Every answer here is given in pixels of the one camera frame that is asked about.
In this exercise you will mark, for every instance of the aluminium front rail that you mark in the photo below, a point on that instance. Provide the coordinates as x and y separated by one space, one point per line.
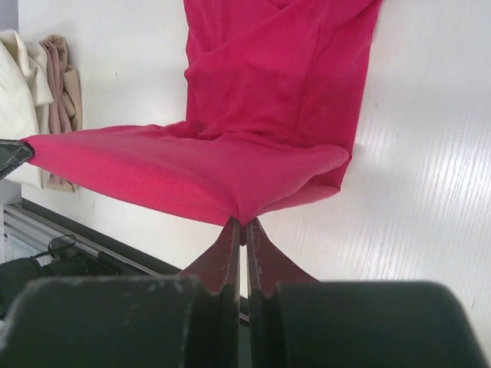
37 226

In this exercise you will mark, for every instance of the magenta t-shirt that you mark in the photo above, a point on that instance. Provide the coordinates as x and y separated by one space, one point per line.
273 101

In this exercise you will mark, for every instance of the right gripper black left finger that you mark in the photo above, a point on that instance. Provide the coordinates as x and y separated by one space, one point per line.
187 320

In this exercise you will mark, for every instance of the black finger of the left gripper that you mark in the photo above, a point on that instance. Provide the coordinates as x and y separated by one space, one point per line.
13 154

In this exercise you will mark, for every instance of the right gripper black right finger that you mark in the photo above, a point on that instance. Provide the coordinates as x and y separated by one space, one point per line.
296 320

